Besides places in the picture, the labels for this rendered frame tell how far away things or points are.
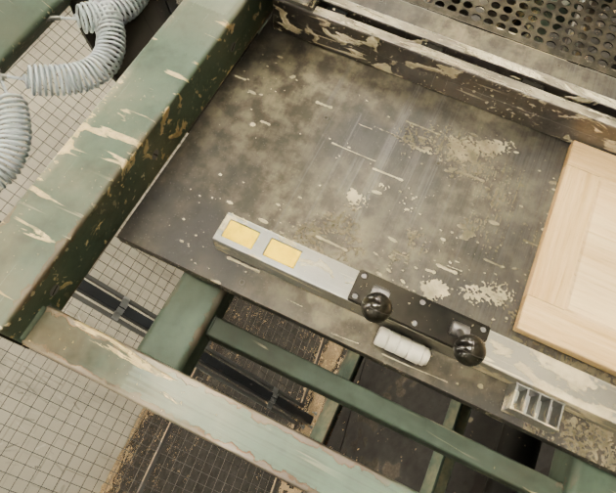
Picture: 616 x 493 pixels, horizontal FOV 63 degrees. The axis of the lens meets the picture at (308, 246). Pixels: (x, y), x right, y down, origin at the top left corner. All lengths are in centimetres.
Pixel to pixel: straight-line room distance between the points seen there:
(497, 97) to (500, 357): 46
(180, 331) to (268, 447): 24
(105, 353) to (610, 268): 76
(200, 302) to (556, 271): 56
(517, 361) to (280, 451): 35
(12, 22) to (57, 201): 58
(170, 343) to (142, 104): 37
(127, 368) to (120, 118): 37
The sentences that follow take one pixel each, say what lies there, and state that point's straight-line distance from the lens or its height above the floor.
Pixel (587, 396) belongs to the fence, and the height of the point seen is 121.
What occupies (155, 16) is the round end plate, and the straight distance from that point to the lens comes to 146.
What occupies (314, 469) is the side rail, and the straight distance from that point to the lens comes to 68.
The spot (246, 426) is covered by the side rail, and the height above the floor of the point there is 154.
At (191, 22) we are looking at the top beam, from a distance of 94.
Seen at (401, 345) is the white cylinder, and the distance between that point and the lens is 74.
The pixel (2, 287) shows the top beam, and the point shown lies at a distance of 76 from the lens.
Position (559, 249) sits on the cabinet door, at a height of 126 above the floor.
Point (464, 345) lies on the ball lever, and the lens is 62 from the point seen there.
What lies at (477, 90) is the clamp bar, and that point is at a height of 145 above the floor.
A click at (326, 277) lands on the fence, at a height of 153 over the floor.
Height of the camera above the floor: 188
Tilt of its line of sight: 25 degrees down
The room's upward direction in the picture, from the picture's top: 51 degrees counter-clockwise
